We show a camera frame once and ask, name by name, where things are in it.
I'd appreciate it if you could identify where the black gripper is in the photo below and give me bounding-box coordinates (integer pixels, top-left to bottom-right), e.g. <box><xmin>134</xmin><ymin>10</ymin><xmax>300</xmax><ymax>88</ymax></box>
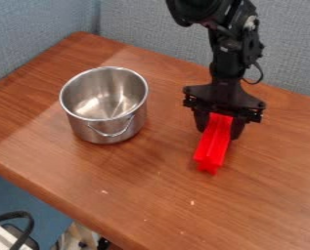
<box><xmin>183</xmin><ymin>75</ymin><xmax>266</xmax><ymax>141</ymax></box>

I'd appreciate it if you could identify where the red cross-shaped block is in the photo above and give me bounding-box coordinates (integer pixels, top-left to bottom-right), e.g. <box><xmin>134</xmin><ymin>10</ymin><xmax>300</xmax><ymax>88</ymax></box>
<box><xmin>194</xmin><ymin>113</ymin><xmax>233</xmax><ymax>175</ymax></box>

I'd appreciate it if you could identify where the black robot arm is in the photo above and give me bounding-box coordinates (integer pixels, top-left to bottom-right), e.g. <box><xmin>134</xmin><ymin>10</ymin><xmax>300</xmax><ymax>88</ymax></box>
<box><xmin>166</xmin><ymin>0</ymin><xmax>266</xmax><ymax>140</ymax></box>

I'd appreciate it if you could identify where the metal pot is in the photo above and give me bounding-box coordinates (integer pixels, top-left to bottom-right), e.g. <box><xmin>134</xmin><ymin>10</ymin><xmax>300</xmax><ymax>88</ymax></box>
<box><xmin>60</xmin><ymin>66</ymin><xmax>150</xmax><ymax>145</ymax></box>

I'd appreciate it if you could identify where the white striped object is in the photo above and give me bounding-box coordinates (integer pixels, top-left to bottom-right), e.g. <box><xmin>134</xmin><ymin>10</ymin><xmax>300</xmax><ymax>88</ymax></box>
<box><xmin>0</xmin><ymin>223</ymin><xmax>40</xmax><ymax>250</ymax></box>

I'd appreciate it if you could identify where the wooden table leg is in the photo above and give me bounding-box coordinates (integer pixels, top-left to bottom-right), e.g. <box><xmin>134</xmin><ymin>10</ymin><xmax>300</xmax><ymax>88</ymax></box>
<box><xmin>59</xmin><ymin>222</ymin><xmax>100</xmax><ymax>250</ymax></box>

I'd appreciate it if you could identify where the black cable loop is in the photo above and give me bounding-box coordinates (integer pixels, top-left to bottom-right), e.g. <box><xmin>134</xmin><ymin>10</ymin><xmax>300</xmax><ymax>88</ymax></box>
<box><xmin>0</xmin><ymin>210</ymin><xmax>36</xmax><ymax>250</ymax></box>

